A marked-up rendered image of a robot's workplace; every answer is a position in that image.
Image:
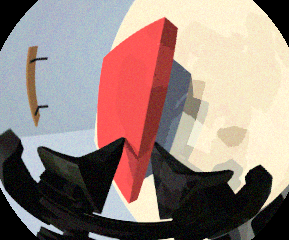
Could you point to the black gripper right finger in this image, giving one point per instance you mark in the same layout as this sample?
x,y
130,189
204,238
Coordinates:
x,y
175,183

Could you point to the red box lid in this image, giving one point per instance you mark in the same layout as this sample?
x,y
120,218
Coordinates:
x,y
133,86

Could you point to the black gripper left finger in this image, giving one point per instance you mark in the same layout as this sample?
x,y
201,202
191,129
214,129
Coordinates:
x,y
93,172

